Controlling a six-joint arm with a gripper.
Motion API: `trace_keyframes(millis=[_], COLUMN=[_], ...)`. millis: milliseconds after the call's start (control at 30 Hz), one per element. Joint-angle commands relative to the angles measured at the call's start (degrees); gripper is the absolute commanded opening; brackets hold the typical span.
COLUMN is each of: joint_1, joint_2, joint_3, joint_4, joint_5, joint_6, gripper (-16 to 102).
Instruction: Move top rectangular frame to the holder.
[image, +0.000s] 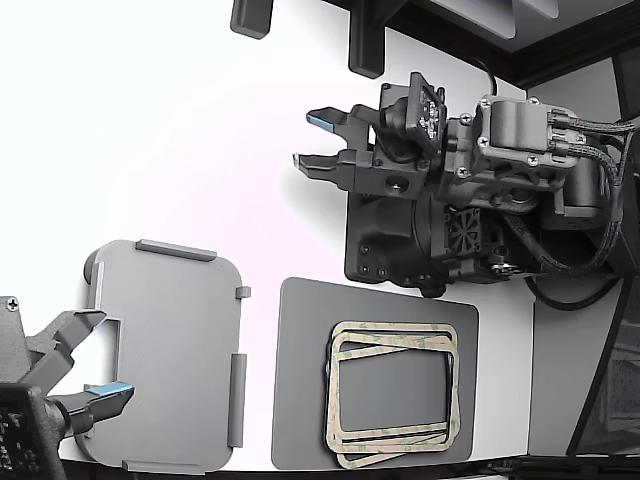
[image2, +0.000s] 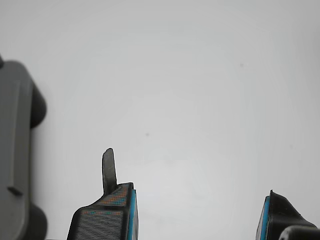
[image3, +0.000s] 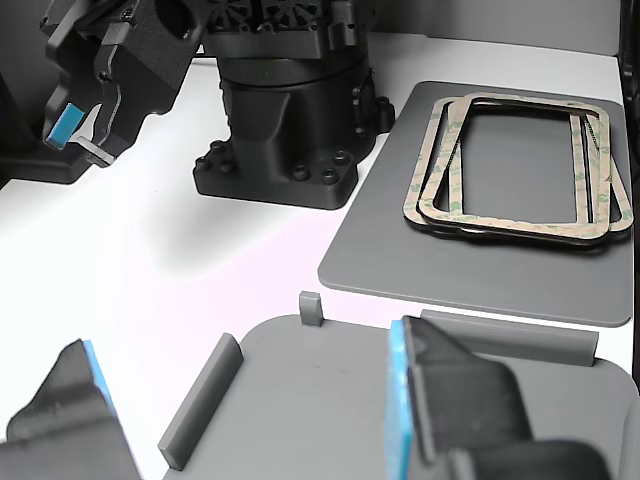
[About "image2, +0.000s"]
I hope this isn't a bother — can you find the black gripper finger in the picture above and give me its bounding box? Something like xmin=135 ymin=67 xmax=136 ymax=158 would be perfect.
xmin=66 ymin=147 xmax=139 ymax=240
xmin=255 ymin=189 xmax=318 ymax=240

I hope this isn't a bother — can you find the gray frame holder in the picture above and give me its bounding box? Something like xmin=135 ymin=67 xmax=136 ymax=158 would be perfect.
xmin=0 ymin=53 xmax=48 ymax=240

